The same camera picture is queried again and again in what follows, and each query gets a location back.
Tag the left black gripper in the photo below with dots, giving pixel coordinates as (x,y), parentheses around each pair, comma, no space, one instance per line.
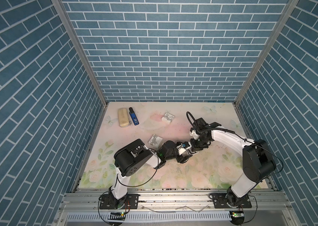
(180,160)

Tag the aluminium corner post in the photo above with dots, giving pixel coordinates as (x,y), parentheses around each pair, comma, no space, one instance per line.
(63,15)
(287,11)

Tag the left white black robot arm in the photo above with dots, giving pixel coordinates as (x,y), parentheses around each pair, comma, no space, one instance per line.
(129,159)

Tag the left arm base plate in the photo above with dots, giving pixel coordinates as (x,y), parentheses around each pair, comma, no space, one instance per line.
(109,202)

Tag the aluminium corner post left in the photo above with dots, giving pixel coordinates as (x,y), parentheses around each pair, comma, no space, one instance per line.
(63,15)

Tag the aluminium corner post right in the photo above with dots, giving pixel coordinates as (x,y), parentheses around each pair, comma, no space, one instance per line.
(287,11)

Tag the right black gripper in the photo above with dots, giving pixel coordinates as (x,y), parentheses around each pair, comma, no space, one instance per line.
(194,148)

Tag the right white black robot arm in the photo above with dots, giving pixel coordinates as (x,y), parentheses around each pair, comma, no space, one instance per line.
(257,161)

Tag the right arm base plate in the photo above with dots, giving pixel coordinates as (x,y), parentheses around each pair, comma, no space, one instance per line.
(230,200)

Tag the beige zippered pencil case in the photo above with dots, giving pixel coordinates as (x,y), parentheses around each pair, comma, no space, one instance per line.
(123,117)

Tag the aluminium front rail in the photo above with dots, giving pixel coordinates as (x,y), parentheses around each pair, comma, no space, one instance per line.
(160,207)

